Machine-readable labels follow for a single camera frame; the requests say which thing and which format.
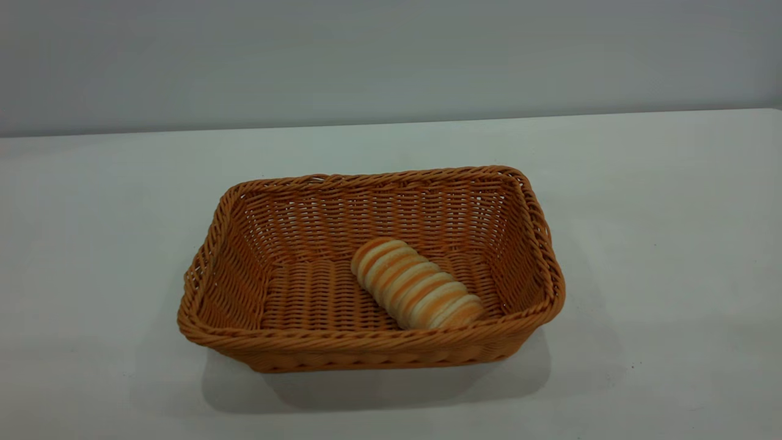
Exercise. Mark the striped orange cream bread roll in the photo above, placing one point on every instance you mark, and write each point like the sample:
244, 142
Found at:
415, 284

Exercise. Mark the orange woven wicker basket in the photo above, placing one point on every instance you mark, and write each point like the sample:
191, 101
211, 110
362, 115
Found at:
305, 293

